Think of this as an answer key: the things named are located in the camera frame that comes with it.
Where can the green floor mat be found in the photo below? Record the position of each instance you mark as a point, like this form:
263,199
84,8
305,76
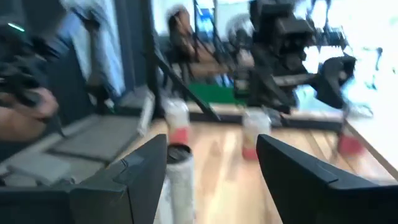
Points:
211,93

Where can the black aluminium rig frame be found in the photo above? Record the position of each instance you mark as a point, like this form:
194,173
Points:
152,77

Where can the person's hand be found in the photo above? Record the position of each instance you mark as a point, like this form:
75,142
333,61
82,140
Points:
28,124

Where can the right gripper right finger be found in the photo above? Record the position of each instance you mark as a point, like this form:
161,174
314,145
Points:
326,202

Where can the clear plastic wrapped object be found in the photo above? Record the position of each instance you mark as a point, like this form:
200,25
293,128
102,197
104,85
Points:
105,46

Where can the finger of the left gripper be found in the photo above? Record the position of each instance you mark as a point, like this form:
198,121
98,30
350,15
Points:
284,99
261,98

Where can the pink and white beverage can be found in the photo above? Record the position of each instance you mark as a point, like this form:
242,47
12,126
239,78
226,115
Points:
349,144
253,130
177,121

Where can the black partition panel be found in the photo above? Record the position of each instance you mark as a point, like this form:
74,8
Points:
77,90

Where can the silver aluminium extrusion bar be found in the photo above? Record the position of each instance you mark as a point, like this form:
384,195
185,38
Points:
146,115

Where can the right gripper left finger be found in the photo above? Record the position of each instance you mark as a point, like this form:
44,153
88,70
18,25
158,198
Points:
93,205

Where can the black background robot arm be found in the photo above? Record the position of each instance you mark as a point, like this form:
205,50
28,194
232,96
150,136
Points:
21,62

